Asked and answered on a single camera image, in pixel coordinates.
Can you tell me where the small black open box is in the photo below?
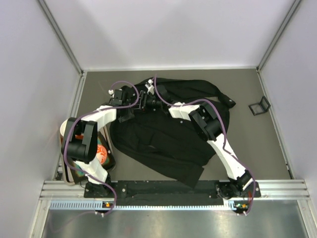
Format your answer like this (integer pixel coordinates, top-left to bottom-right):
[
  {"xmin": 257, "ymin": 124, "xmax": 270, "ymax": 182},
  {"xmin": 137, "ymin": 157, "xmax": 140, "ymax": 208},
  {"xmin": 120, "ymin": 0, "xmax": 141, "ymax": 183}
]
[{"xmin": 248, "ymin": 96, "xmax": 271, "ymax": 116}]

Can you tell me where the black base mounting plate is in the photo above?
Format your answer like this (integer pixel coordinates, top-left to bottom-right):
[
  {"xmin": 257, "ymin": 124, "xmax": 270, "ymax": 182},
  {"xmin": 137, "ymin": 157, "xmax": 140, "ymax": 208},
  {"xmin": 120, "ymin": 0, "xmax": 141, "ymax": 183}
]
[{"xmin": 83, "ymin": 180, "xmax": 261, "ymax": 206}]

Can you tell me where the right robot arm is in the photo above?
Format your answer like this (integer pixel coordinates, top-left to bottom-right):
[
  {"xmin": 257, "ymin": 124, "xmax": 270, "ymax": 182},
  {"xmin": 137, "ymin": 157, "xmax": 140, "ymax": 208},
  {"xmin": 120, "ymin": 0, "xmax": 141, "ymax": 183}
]
[{"xmin": 136, "ymin": 91, "xmax": 256, "ymax": 197}]

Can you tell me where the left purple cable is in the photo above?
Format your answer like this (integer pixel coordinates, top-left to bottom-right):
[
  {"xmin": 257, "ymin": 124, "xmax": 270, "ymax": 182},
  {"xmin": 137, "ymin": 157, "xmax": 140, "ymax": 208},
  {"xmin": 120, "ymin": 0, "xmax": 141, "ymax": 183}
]
[{"xmin": 48, "ymin": 80, "xmax": 140, "ymax": 234}]

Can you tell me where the orange white patterned ball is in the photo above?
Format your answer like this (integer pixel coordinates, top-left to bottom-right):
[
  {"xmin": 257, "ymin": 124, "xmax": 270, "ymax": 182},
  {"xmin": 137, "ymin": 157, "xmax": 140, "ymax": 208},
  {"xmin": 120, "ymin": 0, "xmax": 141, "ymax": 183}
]
[{"xmin": 96, "ymin": 144, "xmax": 107, "ymax": 165}]

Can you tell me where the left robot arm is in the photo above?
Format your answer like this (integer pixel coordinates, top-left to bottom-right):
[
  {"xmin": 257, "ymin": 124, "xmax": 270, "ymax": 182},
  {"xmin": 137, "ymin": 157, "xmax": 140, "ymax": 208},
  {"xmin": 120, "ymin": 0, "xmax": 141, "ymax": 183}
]
[{"xmin": 60, "ymin": 85, "xmax": 140, "ymax": 191}]

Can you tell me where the black box green lining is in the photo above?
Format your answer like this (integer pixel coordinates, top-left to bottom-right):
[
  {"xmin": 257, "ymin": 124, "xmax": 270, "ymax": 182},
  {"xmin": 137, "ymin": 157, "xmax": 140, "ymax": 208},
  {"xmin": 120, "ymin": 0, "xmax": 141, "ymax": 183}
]
[{"xmin": 62, "ymin": 134, "xmax": 116, "ymax": 184}]

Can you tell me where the white slotted cable duct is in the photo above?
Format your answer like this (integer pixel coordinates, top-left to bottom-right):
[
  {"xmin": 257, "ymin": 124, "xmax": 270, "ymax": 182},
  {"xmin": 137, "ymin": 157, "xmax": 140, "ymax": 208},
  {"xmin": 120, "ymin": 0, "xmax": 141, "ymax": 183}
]
[{"xmin": 50, "ymin": 200, "xmax": 249, "ymax": 212}]

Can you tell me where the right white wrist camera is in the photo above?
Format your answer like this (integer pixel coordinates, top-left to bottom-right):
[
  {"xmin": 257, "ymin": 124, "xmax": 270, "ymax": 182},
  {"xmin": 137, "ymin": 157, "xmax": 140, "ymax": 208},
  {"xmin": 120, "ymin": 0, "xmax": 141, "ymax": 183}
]
[{"xmin": 145, "ymin": 79, "xmax": 155, "ymax": 95}]

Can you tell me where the black button shirt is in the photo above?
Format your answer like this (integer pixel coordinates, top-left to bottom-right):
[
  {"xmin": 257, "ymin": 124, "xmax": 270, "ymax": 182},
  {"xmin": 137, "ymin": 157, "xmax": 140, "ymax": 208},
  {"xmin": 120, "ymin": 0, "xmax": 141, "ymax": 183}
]
[{"xmin": 109, "ymin": 78, "xmax": 236, "ymax": 188}]

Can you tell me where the aluminium frame rail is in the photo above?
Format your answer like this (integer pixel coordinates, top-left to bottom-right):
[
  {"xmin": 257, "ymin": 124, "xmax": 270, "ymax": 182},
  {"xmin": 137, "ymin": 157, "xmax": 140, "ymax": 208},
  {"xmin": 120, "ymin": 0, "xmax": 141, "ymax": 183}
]
[{"xmin": 40, "ymin": 179, "xmax": 311, "ymax": 200}]

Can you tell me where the white paper cup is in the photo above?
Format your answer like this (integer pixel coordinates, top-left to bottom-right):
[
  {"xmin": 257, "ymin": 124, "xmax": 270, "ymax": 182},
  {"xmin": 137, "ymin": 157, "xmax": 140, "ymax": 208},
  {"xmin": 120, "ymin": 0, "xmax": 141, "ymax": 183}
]
[{"xmin": 59, "ymin": 119, "xmax": 68, "ymax": 142}]

